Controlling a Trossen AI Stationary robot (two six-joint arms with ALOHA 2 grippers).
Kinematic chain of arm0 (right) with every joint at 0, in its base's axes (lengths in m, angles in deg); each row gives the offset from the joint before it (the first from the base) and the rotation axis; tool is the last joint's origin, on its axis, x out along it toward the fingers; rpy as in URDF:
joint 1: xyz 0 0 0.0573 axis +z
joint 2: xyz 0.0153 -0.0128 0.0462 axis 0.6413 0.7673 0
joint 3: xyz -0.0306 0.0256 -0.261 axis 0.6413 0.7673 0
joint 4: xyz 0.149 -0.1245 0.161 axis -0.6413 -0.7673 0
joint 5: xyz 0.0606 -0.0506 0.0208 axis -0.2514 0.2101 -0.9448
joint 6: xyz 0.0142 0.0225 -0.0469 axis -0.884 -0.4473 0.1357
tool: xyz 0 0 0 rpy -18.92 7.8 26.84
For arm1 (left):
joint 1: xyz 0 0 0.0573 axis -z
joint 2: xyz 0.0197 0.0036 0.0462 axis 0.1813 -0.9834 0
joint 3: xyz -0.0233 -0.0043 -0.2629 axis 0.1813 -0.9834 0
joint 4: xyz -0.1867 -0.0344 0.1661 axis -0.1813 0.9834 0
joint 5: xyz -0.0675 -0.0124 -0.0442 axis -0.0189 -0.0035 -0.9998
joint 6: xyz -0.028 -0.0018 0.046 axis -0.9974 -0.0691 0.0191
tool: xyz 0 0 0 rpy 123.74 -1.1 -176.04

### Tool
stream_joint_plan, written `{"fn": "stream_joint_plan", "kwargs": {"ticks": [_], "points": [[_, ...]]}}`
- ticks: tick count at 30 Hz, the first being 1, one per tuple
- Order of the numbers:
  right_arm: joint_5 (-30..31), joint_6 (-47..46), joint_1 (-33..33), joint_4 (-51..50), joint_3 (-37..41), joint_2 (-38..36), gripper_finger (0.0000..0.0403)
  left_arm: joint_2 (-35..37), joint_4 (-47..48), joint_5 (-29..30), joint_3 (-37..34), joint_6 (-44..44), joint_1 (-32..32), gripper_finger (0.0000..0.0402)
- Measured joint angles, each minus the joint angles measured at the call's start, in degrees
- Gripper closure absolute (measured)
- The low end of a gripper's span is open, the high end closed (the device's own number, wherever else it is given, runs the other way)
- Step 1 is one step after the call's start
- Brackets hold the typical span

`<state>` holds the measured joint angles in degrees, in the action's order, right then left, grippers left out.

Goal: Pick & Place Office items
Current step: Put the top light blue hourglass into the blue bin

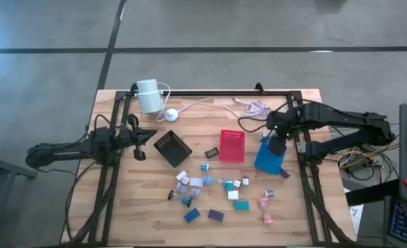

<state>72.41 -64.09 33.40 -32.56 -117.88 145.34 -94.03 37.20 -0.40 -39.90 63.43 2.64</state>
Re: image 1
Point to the blue mesh basket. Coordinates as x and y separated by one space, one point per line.
268 162

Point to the small white cube charger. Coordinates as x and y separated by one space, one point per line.
237 184

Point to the small black digital clock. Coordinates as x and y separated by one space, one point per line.
211 153

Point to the blue rectangular pad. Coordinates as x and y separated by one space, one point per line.
191 215

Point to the red mesh basket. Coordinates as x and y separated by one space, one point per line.
231 146

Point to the teal box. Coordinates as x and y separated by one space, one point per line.
241 205

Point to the white cylindrical lamp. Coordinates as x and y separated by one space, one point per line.
149 98

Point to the black desk base beam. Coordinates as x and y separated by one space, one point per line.
372 193

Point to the grey metal furniture frame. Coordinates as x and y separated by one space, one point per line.
3 167

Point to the teal white wall charger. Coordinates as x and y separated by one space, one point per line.
229 186

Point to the large white wall charger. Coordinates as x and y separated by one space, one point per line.
233 195

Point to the black mesh tray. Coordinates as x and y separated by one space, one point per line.
172 149

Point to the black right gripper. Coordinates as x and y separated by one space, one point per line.
280 124

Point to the pink-lidded container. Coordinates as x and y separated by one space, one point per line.
263 203

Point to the small lavender hourglass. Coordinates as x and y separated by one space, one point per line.
269 193

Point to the white paper sheet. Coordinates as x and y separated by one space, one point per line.
356 215

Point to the white flat box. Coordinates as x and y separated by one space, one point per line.
196 182

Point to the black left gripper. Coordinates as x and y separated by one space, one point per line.
124 137

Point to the dark purple rectangular pad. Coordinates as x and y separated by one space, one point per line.
216 215

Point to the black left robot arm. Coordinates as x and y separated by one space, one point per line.
62 153

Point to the black aluminium rig frame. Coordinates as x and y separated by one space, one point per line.
224 93

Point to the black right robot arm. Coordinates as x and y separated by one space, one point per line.
344 118

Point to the pink hourglass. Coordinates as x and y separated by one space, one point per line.
268 219

